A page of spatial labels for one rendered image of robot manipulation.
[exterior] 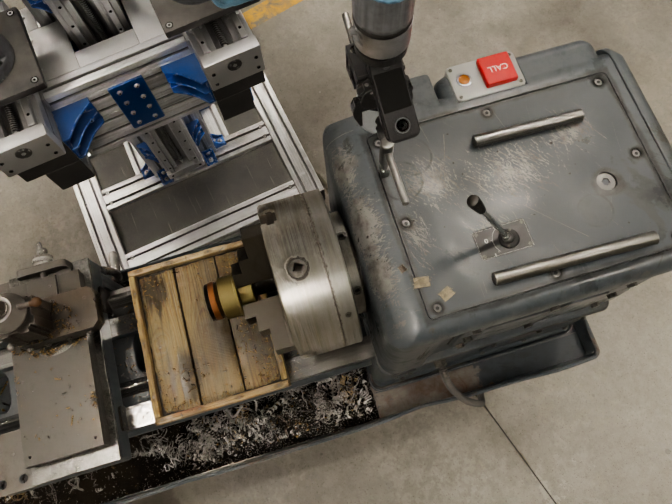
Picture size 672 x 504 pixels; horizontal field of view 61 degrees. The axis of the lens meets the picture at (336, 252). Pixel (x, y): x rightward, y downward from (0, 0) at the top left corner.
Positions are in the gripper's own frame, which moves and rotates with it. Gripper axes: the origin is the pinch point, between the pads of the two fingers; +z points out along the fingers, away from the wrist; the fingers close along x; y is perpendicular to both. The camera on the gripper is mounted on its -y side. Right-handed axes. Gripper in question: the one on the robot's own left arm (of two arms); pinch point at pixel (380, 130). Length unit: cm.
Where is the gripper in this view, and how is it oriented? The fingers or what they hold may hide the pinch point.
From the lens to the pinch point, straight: 95.4
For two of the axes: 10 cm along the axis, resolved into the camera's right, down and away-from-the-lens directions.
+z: 0.3, 3.1, 9.5
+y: -2.8, -9.1, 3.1
